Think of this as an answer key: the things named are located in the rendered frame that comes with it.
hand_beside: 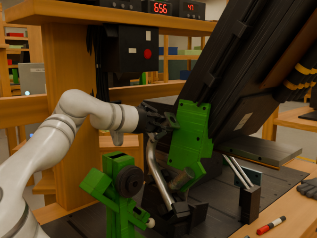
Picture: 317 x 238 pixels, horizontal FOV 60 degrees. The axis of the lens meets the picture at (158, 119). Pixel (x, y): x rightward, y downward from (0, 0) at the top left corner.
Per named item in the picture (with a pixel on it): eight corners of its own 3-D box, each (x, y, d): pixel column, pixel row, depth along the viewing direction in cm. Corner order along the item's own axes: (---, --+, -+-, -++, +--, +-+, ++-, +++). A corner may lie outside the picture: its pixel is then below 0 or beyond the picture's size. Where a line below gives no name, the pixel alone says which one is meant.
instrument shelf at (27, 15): (237, 34, 126) (237, 25, 125) (34, 14, 66) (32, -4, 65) (195, 37, 144) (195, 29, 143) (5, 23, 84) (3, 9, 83)
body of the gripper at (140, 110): (140, 124, 70) (166, 127, 77) (130, 98, 74) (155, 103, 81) (124, 140, 74) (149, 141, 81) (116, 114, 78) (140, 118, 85)
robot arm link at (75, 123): (54, 113, 67) (29, 146, 55) (68, 85, 63) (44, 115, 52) (79, 126, 69) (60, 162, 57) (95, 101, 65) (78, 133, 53)
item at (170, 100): (222, 174, 120) (227, 97, 113) (174, 198, 100) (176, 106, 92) (190, 162, 133) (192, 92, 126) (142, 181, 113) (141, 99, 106)
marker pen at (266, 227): (281, 218, 87) (281, 214, 87) (286, 221, 86) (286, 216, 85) (255, 233, 80) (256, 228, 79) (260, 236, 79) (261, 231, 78)
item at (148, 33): (160, 71, 98) (160, 27, 95) (120, 73, 87) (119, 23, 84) (138, 70, 107) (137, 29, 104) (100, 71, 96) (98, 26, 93)
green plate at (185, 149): (211, 175, 84) (225, 107, 83) (194, 176, 78) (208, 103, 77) (183, 164, 92) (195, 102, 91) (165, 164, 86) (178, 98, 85)
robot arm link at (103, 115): (119, 93, 71) (103, 117, 75) (62, 80, 60) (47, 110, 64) (129, 111, 67) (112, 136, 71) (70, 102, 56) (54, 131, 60)
